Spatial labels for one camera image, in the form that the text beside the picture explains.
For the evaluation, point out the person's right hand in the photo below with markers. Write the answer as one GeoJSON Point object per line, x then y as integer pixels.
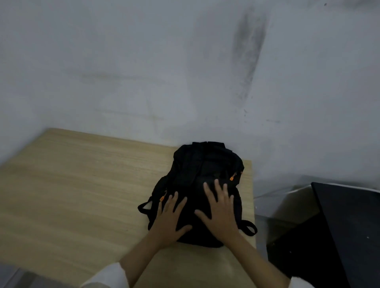
{"type": "Point", "coordinates": [221, 219]}

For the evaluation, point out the person's left hand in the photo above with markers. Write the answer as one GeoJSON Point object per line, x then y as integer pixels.
{"type": "Point", "coordinates": [167, 225]}

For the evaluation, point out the person's left little finger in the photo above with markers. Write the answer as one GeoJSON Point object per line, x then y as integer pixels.
{"type": "Point", "coordinates": [159, 208]}

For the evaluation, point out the person's right middle finger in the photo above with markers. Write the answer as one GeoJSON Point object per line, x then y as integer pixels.
{"type": "Point", "coordinates": [219, 191]}

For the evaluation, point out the person's right thumb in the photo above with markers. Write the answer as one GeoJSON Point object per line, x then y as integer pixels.
{"type": "Point", "coordinates": [202, 217]}

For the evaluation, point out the person's left middle finger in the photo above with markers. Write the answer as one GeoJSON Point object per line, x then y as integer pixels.
{"type": "Point", "coordinates": [174, 201]}

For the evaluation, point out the person's left thumb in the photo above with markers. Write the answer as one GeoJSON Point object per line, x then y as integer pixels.
{"type": "Point", "coordinates": [184, 229]}

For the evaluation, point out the person's right little finger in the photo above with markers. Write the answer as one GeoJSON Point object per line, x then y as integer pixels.
{"type": "Point", "coordinates": [231, 201]}

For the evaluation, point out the black backpack with orange zippers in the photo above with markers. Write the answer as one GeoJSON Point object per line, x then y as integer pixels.
{"type": "Point", "coordinates": [196, 169]}

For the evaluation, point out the person's right forearm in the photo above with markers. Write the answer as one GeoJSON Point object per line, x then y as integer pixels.
{"type": "Point", "coordinates": [258, 264]}

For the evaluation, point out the person's left forearm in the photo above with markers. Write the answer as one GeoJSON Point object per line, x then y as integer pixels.
{"type": "Point", "coordinates": [139, 258]}

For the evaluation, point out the black cabinet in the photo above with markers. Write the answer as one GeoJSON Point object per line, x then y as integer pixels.
{"type": "Point", "coordinates": [350, 231]}

